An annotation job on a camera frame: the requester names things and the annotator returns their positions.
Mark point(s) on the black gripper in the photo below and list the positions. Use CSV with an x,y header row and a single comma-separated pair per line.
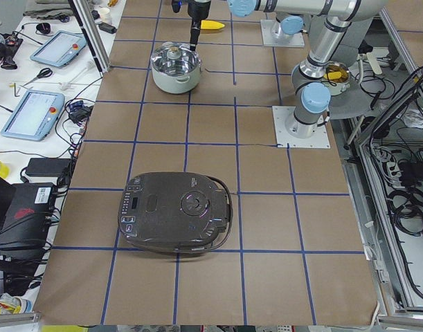
x,y
199,7

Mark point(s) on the yellow toy corn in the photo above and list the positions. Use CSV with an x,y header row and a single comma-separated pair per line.
x,y
210,26

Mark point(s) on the glass pot lid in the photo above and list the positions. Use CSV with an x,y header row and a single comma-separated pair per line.
x,y
174,59

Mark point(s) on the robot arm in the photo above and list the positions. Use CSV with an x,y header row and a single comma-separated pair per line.
x,y
312,96

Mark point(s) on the pale green electric pot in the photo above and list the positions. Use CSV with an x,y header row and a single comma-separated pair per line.
x,y
177,85

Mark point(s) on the white paper cup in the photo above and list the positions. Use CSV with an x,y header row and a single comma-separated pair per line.
x,y
105,15

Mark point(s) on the blue teach pendant far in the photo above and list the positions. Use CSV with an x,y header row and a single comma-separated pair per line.
x,y
61,49

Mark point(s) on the blue teach pendant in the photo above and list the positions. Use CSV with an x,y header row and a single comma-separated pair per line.
x,y
61,49
34,116

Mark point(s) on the steel bowl with food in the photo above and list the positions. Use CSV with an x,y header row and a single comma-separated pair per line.
x,y
336,78

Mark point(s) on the black scissors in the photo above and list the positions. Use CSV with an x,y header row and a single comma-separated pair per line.
x,y
43,73

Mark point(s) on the grey chair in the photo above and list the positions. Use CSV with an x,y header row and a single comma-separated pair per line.
x,y
353,101

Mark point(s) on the blue teach pendant near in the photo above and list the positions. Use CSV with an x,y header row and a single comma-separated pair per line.
x,y
34,116

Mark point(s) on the dark brown rice cooker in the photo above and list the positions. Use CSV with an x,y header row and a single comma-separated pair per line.
x,y
175,212

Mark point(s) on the black power adapter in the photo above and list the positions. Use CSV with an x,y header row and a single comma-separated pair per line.
x,y
46,167

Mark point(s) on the black red computer box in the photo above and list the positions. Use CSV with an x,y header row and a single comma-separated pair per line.
x,y
25,222

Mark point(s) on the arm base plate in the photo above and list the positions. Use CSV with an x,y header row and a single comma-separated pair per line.
x,y
285,33
290,133

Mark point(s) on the aluminium frame post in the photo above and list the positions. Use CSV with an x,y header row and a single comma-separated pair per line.
x,y
89,29

